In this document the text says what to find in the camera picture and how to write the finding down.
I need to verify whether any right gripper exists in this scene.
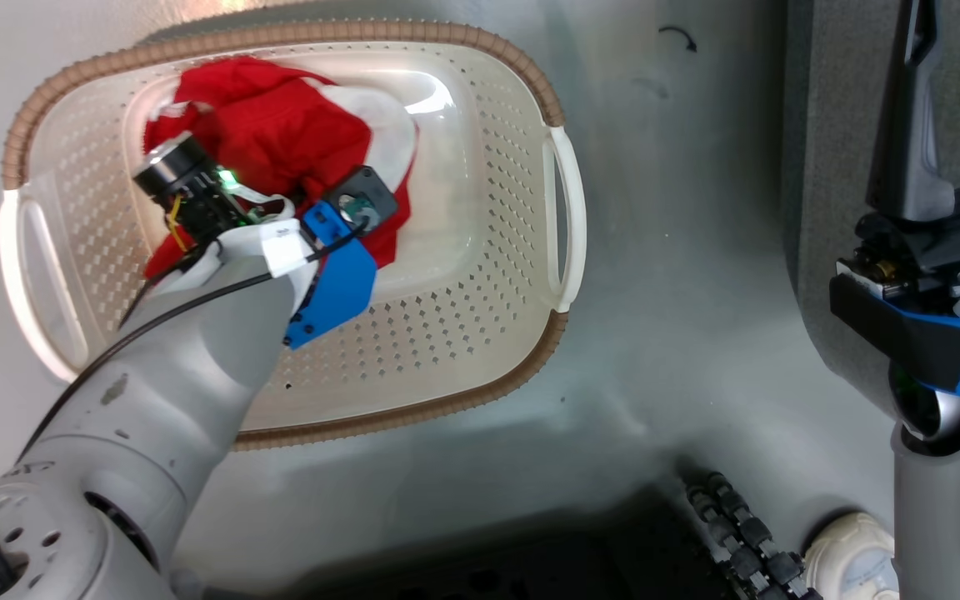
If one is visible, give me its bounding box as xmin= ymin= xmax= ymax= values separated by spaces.
xmin=833 ymin=0 xmax=960 ymax=324

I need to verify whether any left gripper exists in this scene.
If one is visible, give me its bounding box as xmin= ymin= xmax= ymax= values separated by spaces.
xmin=132 ymin=132 xmax=298 ymax=253

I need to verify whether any red and white garment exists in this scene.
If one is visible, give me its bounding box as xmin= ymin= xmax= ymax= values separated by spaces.
xmin=142 ymin=56 xmax=419 ymax=281

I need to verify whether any grey fabric sofa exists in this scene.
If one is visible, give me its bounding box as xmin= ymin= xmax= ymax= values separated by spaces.
xmin=782 ymin=0 xmax=960 ymax=418

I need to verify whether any beige perforated laundry basket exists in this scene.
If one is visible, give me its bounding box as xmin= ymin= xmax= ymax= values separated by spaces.
xmin=0 ymin=20 xmax=588 ymax=453

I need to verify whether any white round base cap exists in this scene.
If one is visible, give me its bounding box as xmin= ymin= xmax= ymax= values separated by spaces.
xmin=802 ymin=511 xmax=899 ymax=600

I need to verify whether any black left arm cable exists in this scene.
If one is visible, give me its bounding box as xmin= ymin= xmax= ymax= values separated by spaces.
xmin=17 ymin=218 xmax=373 ymax=463

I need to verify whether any black cable drag chain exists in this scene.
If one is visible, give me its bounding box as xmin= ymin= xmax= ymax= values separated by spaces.
xmin=683 ymin=471 xmax=824 ymax=600

